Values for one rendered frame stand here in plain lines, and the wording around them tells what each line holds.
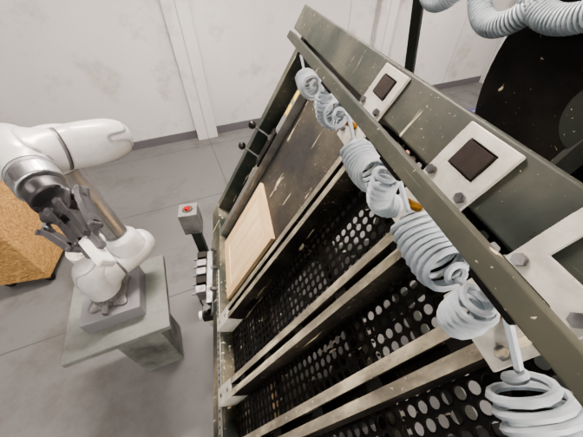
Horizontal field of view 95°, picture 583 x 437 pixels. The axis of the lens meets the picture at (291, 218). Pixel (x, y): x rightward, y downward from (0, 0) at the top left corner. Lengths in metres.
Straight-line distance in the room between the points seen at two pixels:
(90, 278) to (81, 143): 0.86
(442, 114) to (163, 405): 2.24
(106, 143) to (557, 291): 0.88
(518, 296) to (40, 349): 2.93
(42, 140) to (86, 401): 2.04
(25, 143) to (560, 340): 0.85
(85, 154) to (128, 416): 1.90
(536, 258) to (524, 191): 0.09
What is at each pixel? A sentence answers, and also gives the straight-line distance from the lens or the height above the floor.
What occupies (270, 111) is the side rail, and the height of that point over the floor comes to 1.53.
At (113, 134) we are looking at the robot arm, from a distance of 0.84.
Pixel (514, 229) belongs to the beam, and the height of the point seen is 1.89.
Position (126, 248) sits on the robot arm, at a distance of 1.57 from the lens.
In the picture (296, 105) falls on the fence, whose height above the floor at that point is 1.65.
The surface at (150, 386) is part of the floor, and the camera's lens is 2.41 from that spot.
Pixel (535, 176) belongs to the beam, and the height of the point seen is 1.94.
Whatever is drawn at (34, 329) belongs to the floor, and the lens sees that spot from 3.10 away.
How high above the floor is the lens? 2.14
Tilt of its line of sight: 46 degrees down
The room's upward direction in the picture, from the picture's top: 1 degrees counter-clockwise
